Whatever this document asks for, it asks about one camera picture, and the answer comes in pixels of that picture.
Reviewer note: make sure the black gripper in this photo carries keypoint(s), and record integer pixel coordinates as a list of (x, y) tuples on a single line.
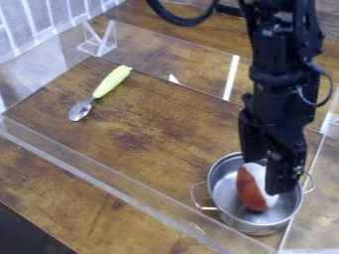
[(272, 124)]

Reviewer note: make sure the red and white plush mushroom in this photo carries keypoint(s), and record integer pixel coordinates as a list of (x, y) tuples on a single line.
[(250, 185)]

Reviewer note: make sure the silver metal pot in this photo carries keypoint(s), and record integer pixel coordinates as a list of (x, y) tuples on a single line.
[(236, 185)]

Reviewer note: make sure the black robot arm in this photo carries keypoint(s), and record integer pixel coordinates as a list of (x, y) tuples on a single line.
[(286, 39)]

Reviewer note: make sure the clear acrylic front barrier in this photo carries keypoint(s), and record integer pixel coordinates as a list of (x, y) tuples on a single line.
[(157, 204)]

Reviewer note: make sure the clear acrylic triangle stand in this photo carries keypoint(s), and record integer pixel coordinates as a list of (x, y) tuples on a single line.
[(95, 45)]

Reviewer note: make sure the spoon with yellow-green handle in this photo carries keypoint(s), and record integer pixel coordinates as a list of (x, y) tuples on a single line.
[(113, 80)]

